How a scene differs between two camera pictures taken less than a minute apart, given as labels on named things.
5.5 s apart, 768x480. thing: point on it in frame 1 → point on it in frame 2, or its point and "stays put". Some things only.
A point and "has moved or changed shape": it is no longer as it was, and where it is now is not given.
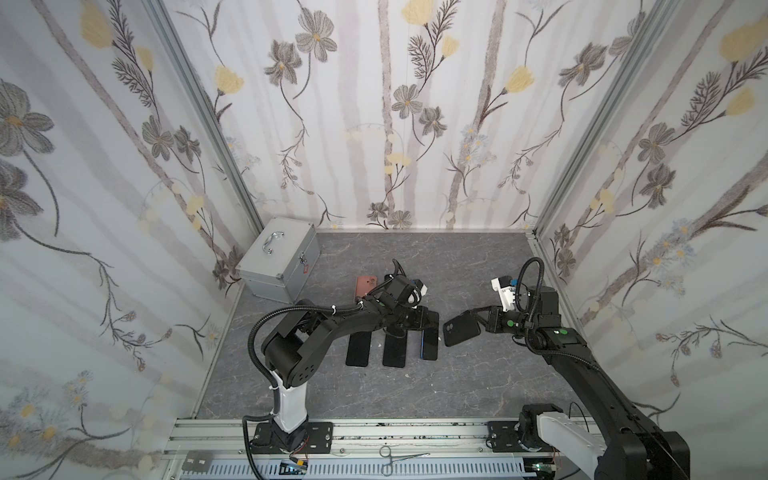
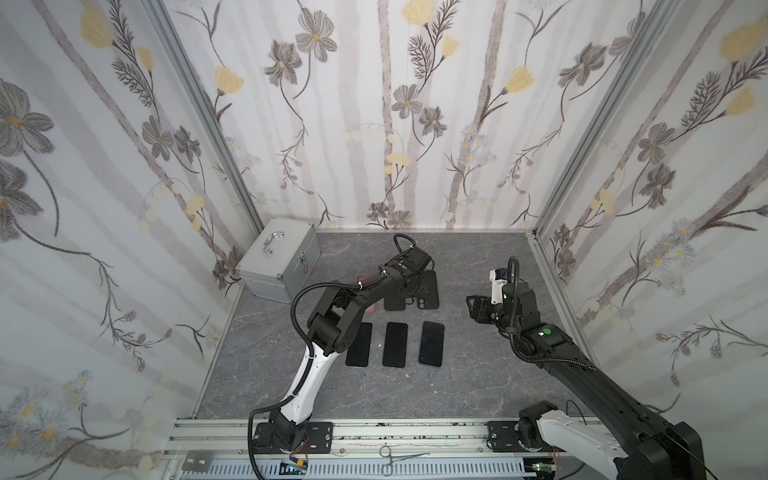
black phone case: [461, 329] → [428, 299]
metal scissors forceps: [387, 468] stays put
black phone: [395, 351] stays put
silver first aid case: [280, 260] stays put
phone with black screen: [359, 349] stays put
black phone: [429, 336] has moved or changed shape
